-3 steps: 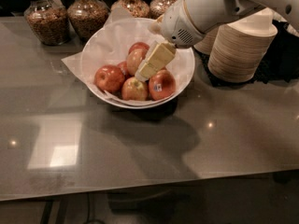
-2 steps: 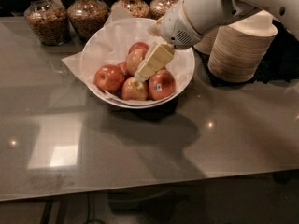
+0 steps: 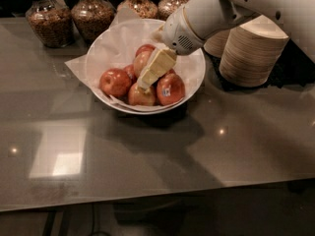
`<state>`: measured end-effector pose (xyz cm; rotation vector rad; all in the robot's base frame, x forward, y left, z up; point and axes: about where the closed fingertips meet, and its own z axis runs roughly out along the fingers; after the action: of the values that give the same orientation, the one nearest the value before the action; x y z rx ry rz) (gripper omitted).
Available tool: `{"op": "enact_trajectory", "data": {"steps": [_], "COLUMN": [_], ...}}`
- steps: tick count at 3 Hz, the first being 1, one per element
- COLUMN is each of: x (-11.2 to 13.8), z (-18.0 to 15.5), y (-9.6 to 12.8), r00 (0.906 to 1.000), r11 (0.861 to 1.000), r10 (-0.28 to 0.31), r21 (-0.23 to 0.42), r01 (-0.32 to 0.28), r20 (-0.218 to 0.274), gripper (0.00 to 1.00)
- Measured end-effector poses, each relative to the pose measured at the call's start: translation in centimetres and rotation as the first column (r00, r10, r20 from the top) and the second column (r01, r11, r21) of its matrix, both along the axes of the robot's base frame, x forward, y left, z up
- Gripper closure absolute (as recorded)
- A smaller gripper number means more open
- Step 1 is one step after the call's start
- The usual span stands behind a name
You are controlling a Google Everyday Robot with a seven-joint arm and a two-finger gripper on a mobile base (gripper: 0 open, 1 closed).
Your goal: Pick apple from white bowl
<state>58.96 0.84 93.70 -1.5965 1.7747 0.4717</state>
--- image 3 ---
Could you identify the middle left hidden apple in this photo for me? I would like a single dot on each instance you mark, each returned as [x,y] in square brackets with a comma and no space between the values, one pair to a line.
[129,69]

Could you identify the stack paper bowls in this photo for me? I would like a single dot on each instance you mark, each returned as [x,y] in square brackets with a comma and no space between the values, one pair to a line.
[216,44]
[251,52]

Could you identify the hidden apple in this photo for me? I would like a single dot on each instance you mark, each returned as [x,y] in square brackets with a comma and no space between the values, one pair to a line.
[129,69]
[171,71]

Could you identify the white paper liner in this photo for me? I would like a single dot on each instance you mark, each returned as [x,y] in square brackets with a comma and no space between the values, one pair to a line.
[121,40]

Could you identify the back stack paper bowls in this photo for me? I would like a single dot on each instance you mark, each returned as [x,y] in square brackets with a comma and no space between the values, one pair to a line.
[216,44]

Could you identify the white bowl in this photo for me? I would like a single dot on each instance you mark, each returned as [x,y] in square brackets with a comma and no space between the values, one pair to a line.
[193,69]

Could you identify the middle right hidden apple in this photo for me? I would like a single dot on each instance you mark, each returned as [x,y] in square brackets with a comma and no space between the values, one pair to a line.
[171,71]

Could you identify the front yellowish red apple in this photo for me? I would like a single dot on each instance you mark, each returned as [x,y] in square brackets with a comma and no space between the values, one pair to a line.
[140,96]

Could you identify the front stack paper bowls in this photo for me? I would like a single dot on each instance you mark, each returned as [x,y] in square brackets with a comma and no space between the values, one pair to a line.
[251,52]

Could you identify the right apple with sticker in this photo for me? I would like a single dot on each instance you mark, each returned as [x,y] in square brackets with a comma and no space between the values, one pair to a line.
[170,89]

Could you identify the cereal jar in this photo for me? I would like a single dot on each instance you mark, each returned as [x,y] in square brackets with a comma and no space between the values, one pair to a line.
[167,7]
[51,22]
[92,18]
[145,9]

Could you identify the black mat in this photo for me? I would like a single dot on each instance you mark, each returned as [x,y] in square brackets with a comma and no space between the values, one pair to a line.
[292,68]

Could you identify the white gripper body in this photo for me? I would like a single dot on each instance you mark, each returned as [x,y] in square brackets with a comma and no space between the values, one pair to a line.
[176,31]

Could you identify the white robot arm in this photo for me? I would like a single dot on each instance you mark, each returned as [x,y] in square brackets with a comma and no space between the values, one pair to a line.
[295,17]

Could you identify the far left cereal jar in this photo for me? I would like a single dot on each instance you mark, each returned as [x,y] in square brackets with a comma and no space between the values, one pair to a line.
[51,22]

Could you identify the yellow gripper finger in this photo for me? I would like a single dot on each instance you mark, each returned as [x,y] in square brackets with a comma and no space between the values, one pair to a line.
[156,35]
[160,62]

